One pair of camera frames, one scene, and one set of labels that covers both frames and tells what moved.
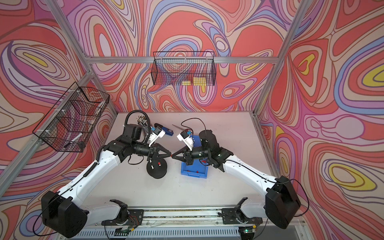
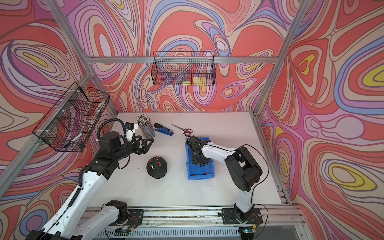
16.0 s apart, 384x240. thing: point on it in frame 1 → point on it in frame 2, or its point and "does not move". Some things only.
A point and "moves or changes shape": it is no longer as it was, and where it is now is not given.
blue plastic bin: [197, 169] moves or changes shape
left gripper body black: [149, 152] → [135, 149]
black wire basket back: [183, 68] does not move
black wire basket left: [68, 124] does not move
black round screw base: [157, 168] does not move
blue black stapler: [167, 131] does not move
